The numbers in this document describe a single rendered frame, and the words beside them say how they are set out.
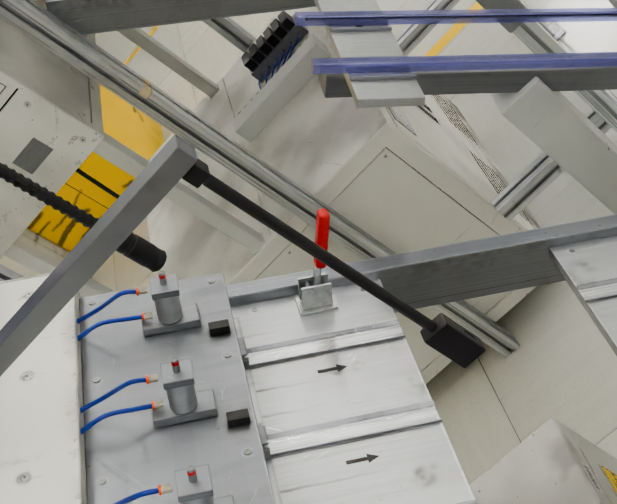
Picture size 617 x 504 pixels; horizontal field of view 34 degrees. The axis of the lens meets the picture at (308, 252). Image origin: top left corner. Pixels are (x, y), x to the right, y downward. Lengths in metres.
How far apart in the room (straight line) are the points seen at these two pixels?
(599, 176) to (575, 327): 0.85
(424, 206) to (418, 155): 0.12
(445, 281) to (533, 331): 1.19
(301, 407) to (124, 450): 0.17
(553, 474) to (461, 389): 1.06
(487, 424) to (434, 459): 1.36
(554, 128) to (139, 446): 0.70
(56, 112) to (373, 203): 0.61
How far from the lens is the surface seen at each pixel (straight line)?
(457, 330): 0.70
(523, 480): 1.26
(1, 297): 0.93
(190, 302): 0.91
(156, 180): 0.57
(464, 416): 2.24
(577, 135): 1.29
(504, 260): 1.04
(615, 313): 0.98
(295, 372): 0.91
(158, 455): 0.78
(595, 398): 2.05
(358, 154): 1.85
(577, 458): 1.23
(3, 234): 1.86
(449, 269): 1.03
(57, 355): 0.85
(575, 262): 1.04
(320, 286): 0.96
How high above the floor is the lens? 1.56
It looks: 32 degrees down
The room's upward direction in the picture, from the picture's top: 57 degrees counter-clockwise
